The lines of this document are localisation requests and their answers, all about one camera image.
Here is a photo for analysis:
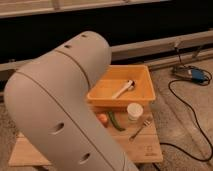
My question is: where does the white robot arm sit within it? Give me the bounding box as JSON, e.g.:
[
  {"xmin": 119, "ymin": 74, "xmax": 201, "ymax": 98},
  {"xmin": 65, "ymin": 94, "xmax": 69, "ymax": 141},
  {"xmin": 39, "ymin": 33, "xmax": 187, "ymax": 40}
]
[{"xmin": 4, "ymin": 31, "xmax": 138, "ymax": 171}]

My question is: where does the white lidded cup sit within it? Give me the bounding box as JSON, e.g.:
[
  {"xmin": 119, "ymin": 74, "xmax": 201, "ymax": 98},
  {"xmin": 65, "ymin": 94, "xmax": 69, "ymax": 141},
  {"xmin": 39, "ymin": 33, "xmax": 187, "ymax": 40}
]
[{"xmin": 127, "ymin": 103, "xmax": 143, "ymax": 121}]

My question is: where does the orange plastic bin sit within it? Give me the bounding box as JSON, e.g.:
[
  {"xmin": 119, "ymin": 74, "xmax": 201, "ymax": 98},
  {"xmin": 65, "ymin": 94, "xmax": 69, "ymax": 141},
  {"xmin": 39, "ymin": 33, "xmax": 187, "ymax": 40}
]
[{"xmin": 87, "ymin": 65, "xmax": 156, "ymax": 107}]

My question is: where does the white spoon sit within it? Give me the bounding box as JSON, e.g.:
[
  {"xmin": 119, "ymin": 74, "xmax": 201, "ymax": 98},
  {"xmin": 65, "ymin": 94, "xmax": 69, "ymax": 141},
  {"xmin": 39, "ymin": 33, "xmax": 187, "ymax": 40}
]
[{"xmin": 112, "ymin": 80, "xmax": 135, "ymax": 99}]

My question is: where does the green pepper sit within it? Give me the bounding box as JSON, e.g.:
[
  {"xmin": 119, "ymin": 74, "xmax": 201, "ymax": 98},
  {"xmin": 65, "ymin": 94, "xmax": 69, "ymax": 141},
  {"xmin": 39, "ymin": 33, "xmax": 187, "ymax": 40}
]
[{"xmin": 107, "ymin": 111, "xmax": 126, "ymax": 131}]

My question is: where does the red yellow apple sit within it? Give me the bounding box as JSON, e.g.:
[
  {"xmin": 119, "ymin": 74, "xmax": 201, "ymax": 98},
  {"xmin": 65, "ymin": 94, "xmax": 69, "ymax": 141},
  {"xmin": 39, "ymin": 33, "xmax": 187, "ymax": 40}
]
[{"xmin": 97, "ymin": 114, "xmax": 108, "ymax": 127}]

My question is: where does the metal fork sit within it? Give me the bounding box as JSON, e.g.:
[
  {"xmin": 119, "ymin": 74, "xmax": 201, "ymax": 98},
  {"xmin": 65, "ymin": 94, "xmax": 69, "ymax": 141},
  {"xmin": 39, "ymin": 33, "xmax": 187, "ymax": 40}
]
[{"xmin": 129, "ymin": 120, "xmax": 151, "ymax": 141}]

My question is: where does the wooden table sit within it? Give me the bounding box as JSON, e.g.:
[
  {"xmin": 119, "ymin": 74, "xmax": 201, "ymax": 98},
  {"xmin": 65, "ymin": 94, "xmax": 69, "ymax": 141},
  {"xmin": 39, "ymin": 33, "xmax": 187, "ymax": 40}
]
[{"xmin": 9, "ymin": 106, "xmax": 163, "ymax": 167}]

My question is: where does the blue power adapter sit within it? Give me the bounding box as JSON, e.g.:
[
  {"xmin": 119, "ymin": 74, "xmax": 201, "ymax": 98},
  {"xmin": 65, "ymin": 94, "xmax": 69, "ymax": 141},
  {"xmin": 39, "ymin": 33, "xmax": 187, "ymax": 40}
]
[{"xmin": 172, "ymin": 65, "xmax": 208, "ymax": 83}]

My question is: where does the black cable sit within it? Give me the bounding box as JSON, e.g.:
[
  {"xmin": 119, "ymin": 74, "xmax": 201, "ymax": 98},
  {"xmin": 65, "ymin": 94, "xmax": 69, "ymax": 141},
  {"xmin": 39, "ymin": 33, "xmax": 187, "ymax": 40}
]
[{"xmin": 159, "ymin": 39, "xmax": 213, "ymax": 163}]

